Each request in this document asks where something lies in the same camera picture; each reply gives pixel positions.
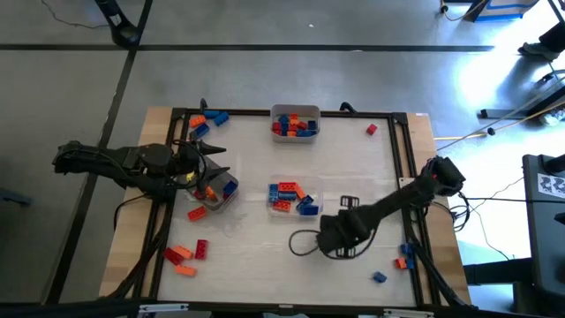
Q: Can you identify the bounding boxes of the black power cable bundle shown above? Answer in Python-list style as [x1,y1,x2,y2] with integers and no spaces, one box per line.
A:
[441,176,533,261]

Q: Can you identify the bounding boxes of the clear plastic bin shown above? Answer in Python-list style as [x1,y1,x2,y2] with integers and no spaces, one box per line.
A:
[267,176,324,218]

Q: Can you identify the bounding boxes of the black looped cable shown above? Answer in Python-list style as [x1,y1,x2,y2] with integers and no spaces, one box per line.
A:
[112,193,154,231]

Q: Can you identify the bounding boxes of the fiducial marker sheet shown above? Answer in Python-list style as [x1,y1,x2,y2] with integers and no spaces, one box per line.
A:
[537,172,565,200]

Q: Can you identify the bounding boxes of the white plastic bin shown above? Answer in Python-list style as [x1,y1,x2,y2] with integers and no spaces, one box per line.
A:
[269,104,321,145]

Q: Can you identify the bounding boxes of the person's leg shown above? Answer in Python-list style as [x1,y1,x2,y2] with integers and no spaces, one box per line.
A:
[545,20,565,52]

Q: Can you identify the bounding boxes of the black equipment cart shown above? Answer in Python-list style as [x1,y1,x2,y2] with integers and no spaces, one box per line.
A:
[511,152,565,318]

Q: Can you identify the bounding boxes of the blue and white box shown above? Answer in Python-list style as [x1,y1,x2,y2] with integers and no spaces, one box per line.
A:
[467,0,540,23]

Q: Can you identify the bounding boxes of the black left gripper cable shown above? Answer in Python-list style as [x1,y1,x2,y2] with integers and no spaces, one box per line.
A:
[171,139,208,189]

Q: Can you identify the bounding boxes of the beige cord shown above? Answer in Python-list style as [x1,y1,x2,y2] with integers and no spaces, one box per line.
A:
[467,77,565,137]

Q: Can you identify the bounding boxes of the thin black floor cable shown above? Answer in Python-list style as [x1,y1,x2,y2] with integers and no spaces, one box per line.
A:
[41,0,97,30]

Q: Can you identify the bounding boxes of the smoky grey plastic bin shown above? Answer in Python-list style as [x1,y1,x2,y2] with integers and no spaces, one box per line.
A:
[187,161,240,213]

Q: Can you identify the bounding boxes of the black floor stand base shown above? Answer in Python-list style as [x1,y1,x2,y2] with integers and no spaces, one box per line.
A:
[476,87,565,123]

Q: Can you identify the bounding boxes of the black stand leg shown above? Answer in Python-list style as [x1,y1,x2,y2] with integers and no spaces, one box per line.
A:
[94,0,143,49]

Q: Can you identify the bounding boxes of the person's shoe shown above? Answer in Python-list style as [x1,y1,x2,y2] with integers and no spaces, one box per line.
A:
[518,42,561,62]

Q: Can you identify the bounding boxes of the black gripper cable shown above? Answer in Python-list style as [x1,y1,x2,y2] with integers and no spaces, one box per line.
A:
[288,229,324,259]
[171,139,208,189]

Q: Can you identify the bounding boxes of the black aluminium table frame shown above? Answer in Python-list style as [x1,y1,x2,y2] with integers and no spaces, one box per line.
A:
[105,107,473,310]

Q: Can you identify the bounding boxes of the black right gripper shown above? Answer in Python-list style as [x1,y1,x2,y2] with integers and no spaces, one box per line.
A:
[318,195,376,260]

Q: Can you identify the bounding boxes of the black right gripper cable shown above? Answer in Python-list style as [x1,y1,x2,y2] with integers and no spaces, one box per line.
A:
[288,229,324,259]

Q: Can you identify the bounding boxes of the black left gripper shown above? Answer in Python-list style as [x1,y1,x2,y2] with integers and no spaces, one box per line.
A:
[169,141,231,195]

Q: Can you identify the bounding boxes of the white metal bracket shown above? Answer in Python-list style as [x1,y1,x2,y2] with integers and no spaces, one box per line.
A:
[382,307,436,318]
[139,302,190,317]

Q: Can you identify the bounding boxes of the yellow cord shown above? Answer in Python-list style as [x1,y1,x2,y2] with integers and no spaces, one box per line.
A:
[434,100,565,142]

